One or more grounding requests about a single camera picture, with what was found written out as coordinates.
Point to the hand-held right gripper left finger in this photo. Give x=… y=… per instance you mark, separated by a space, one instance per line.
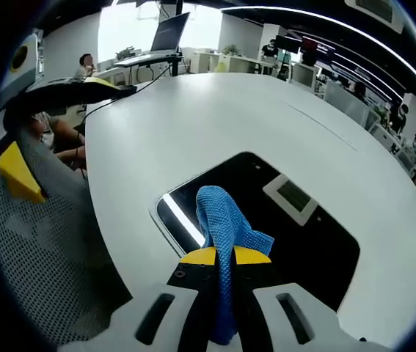
x=149 y=330

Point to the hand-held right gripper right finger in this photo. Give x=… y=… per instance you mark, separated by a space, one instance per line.
x=303 y=330

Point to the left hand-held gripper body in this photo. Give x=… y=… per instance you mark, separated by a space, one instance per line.
x=24 y=69

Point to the blue cleaning cloth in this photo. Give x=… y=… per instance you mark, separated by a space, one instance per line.
x=226 y=227

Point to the black computer mouse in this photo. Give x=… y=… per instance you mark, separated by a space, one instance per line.
x=128 y=89

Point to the black monitor stand desk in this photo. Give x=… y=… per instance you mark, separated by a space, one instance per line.
x=145 y=58

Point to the white mesh office chair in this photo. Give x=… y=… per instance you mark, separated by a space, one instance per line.
x=46 y=256

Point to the open black laptop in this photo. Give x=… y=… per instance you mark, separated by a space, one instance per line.
x=169 y=33

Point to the white low cabinet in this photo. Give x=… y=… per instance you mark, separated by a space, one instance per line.
x=237 y=64

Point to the small white framed screen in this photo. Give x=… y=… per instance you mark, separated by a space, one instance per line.
x=303 y=75

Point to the long curved ceiling light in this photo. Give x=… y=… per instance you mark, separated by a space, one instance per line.
x=339 y=22

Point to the ceiling air conditioner vent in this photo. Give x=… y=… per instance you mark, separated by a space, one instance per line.
x=376 y=12

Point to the red wall screen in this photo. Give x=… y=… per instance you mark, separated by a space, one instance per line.
x=312 y=45

